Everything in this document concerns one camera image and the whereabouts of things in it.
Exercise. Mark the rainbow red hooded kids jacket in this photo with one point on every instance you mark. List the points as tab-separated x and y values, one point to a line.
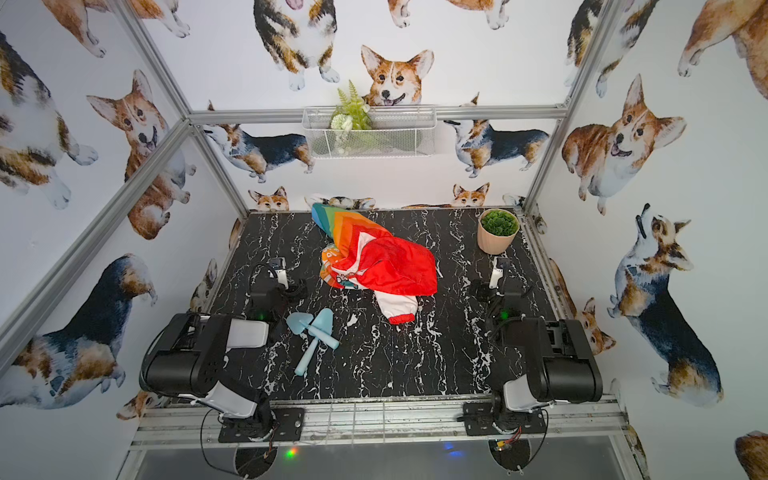
364	255

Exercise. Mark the aluminium frame profile bars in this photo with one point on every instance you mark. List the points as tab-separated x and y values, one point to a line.
44	298

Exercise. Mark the aluminium front mounting rail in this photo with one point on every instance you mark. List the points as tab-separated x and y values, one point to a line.
376	421

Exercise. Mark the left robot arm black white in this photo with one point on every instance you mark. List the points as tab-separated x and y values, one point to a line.
188	359

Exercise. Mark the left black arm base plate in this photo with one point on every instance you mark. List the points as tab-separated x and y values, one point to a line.
261	425

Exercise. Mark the pink pot with green plant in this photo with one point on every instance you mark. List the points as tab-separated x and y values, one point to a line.
497	229

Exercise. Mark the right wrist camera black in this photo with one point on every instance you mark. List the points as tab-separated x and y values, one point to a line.
500	266

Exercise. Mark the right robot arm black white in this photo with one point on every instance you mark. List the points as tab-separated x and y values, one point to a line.
555	361

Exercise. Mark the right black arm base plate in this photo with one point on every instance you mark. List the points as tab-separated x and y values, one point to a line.
504	418

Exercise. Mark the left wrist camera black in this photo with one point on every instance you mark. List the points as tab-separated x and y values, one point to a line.
278	270

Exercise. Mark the white wire mesh basket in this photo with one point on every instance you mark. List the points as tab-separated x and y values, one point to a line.
396	132

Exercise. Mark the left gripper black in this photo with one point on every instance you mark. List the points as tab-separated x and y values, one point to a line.
291	288

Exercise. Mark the green fern with white flower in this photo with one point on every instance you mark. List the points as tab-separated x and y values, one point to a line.
350	115

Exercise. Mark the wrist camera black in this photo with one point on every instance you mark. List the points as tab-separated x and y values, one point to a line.
500	266
278	270

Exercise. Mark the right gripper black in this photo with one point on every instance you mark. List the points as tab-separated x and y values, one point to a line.
483	294

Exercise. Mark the light blue toy shovel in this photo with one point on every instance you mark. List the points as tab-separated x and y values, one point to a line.
300	322

